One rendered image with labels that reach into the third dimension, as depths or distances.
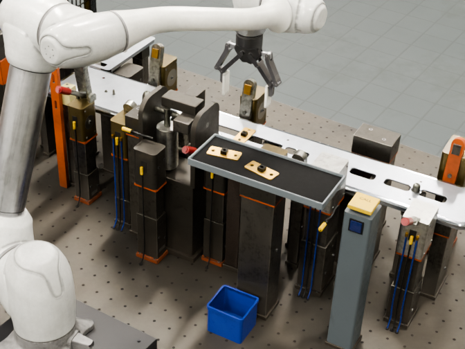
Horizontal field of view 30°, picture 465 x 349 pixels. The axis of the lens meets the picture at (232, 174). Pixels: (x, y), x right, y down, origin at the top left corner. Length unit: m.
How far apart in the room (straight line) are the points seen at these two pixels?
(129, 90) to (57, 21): 0.86
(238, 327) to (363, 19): 3.77
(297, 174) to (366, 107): 2.68
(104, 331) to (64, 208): 0.63
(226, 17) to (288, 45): 3.26
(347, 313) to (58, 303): 0.72
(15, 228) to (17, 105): 0.31
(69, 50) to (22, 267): 0.52
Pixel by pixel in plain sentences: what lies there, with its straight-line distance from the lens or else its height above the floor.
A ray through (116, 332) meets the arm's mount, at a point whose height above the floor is 0.76.
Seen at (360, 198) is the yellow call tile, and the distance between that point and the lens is 2.08.
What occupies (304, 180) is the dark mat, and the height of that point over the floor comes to 1.16.
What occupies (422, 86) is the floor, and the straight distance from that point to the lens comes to 5.08.
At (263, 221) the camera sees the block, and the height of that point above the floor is 1.03.
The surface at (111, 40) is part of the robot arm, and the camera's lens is 1.98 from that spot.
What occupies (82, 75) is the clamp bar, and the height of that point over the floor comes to 1.14.
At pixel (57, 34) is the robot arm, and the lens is 1.94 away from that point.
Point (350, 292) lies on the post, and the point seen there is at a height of 0.90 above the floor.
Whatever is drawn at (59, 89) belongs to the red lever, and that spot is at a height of 1.14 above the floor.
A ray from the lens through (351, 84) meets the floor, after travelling 5.00.
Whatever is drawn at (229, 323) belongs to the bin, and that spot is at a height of 0.76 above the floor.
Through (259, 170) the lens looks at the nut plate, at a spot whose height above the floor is 1.16.
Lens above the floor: 2.37
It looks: 35 degrees down
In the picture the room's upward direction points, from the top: 2 degrees clockwise
